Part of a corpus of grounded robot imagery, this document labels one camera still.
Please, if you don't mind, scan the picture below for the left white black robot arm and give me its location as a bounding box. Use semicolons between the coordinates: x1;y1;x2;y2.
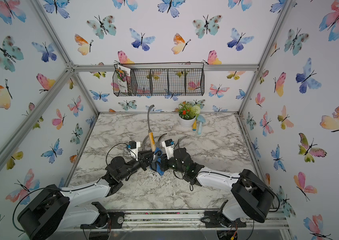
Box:
13;151;161;240

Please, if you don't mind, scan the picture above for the aluminium front rail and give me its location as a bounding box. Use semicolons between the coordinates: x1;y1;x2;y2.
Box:
37;209;290;232

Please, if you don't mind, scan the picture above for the black wire wall basket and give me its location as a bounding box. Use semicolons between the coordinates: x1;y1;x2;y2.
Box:
112;62;205;98

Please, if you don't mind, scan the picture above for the seed packet in basket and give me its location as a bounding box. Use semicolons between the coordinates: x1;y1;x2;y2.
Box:
116;65;131;93

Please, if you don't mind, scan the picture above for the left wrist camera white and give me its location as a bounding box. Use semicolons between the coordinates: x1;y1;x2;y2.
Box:
127;141;141;161

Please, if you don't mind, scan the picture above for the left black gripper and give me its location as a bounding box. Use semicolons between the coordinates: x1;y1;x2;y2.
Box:
118;150;156;183

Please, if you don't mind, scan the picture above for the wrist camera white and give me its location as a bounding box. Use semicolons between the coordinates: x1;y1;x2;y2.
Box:
127;141;141;161
162;139;175;160

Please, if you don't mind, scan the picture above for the white pot with plant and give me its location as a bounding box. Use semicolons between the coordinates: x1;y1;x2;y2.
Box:
175;102;201;129

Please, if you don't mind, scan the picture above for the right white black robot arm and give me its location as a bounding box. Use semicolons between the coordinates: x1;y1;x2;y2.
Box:
151;148;274;227

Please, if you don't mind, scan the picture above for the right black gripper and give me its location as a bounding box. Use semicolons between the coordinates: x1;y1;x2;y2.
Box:
154;153;187;177

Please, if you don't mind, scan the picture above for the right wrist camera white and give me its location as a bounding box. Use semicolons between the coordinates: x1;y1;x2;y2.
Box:
162;139;175;160

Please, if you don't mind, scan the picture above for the blue grey rag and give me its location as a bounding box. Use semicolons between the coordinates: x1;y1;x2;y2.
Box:
150;148;167;176

